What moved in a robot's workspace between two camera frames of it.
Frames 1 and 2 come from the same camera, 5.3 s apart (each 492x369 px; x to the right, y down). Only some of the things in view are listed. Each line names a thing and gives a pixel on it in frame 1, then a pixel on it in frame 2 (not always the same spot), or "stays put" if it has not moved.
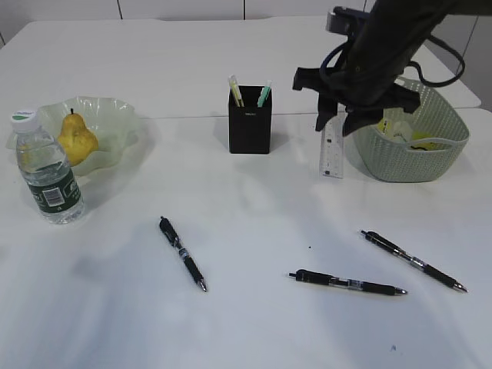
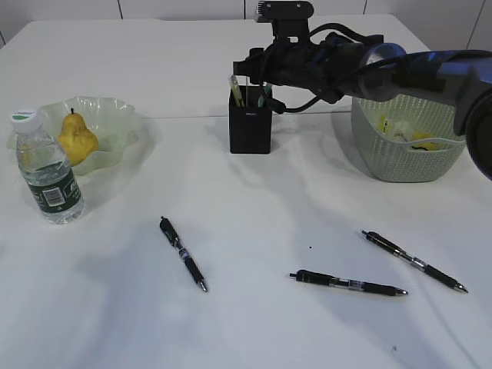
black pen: (320, 277) stays put
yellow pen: (233, 81) stays put
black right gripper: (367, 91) → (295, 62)
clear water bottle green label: (46, 167) stays put
